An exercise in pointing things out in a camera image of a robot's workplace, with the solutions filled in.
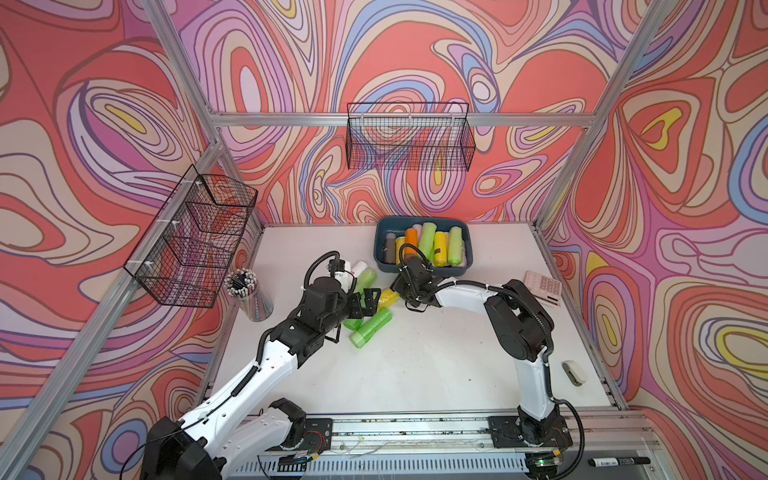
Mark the light green roll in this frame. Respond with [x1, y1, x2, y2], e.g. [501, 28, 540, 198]
[447, 226, 464, 267]

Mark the white grey computer mouse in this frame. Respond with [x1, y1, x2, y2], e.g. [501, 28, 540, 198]
[561, 360, 588, 387]

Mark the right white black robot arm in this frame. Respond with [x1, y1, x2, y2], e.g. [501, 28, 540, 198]
[391, 256, 573, 449]

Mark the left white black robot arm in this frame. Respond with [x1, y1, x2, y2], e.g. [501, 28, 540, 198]
[139, 272, 381, 479]

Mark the teal plastic storage box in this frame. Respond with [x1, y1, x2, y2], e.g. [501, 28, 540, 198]
[373, 216, 474, 277]

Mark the black wire basket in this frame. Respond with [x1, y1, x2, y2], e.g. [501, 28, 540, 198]
[123, 166, 258, 308]
[345, 100, 476, 171]

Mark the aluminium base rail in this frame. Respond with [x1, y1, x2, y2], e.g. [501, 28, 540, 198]
[149, 410, 679, 480]

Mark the orange trash bag roll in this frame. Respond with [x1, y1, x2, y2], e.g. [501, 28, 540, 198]
[402, 227, 419, 258]

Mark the grey trash bag roll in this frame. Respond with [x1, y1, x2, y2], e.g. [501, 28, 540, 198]
[384, 232, 397, 265]

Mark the pink calculator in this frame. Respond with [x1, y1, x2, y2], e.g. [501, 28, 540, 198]
[523, 270, 563, 306]

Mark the black marker pen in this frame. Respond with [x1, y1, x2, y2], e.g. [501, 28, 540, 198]
[587, 456, 651, 468]

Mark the white blue trash bag roll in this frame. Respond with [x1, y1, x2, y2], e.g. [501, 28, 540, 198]
[351, 260, 369, 277]

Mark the clear cup of pencils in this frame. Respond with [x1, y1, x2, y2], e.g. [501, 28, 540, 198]
[224, 268, 273, 322]

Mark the left black wire basket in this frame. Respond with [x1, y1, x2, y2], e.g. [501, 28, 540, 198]
[123, 166, 258, 308]

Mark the back black wire basket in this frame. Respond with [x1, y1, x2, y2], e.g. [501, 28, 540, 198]
[345, 100, 476, 171]

